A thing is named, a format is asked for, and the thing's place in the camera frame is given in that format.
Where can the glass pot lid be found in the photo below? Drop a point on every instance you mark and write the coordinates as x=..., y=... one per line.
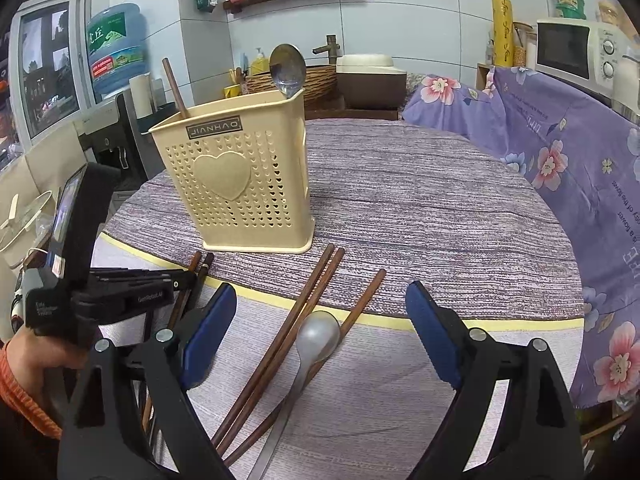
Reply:
x=25, y=225

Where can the metal spoon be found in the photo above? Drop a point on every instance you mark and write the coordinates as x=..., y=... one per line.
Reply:
x=287, y=67
x=317, y=337

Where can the yellow mug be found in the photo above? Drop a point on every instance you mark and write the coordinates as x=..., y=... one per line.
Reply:
x=232, y=91

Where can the water dispenser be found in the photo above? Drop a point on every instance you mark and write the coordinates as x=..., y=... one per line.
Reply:
x=100, y=130

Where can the yellow soap bottle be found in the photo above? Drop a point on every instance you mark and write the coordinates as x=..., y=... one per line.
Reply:
x=259, y=64

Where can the person's left hand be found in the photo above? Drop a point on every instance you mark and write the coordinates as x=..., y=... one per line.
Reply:
x=35, y=355

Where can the white microwave oven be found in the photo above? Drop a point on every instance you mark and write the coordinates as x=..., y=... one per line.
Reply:
x=565, y=50

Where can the window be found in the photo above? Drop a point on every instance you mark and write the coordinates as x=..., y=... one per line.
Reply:
x=50, y=70

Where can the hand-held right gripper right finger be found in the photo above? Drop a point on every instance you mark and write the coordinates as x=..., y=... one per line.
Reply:
x=431, y=335

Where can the purple floral cloth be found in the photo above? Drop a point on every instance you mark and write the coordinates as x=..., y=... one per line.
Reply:
x=550, y=125

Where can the glass jar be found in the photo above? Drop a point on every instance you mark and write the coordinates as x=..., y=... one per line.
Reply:
x=525, y=47

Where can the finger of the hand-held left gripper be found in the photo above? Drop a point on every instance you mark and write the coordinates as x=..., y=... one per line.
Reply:
x=125, y=302
x=140, y=277

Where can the beige plastic utensil holder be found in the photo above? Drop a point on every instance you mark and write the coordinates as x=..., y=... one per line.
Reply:
x=270, y=220

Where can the brown wooden chopstick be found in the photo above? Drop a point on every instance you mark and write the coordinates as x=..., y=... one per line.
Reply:
x=206, y=265
x=307, y=308
x=296, y=305
x=194, y=260
x=359, y=301
x=172, y=85

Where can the light wooden box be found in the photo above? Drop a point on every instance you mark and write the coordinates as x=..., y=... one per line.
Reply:
x=482, y=77

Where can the white and brown rice cooker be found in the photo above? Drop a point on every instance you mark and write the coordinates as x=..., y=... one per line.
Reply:
x=370, y=80

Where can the bronze faucet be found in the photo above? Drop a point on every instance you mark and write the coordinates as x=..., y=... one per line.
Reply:
x=331, y=50

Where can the woven wicker basket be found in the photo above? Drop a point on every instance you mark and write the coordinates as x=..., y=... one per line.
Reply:
x=320, y=82

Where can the blue water jug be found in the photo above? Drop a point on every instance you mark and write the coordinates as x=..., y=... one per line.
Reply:
x=117, y=45

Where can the yellow wrap roll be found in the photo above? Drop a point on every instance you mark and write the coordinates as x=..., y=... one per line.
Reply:
x=503, y=30

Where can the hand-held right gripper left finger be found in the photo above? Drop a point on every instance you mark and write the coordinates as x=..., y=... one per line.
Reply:
x=210, y=335

